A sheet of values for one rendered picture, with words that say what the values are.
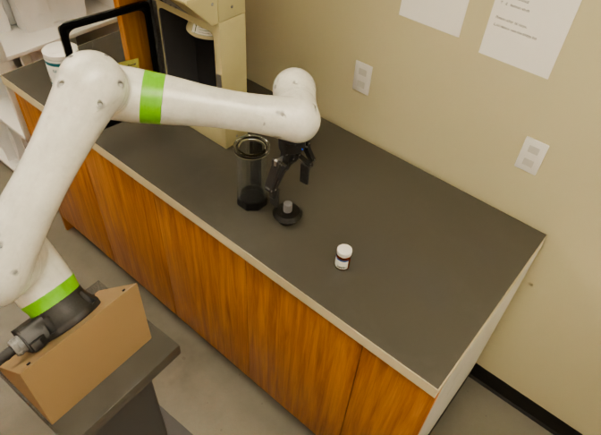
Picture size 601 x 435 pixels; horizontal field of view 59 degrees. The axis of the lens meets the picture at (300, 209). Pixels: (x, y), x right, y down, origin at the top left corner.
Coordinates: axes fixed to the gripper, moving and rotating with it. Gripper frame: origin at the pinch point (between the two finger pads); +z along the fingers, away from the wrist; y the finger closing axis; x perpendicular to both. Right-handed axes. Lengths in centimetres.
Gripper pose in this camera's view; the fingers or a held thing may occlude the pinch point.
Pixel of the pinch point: (289, 190)
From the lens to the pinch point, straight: 158.3
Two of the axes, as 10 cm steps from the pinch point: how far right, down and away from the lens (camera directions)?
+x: 7.6, 4.8, -4.4
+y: -6.5, 5.1, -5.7
